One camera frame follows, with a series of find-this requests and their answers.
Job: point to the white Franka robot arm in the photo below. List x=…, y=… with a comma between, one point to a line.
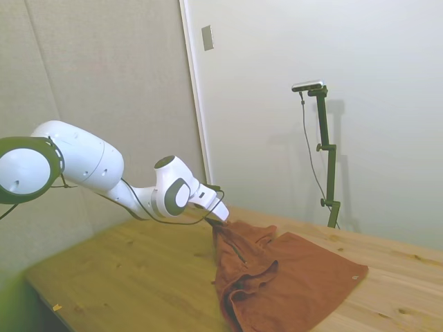
x=86, y=162

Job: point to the white door frame trim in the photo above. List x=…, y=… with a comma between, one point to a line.
x=197, y=86

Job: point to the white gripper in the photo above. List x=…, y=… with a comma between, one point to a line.
x=219, y=209

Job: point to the silver exterior camera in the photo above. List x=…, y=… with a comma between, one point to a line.
x=308, y=85

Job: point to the dark green camera stand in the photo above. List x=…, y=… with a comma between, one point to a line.
x=330, y=166

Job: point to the gray wall plate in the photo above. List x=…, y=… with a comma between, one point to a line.
x=207, y=38

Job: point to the rust red shorts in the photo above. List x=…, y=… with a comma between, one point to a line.
x=284, y=276

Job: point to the small yellow tape scrap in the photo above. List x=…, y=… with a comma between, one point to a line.
x=56, y=306

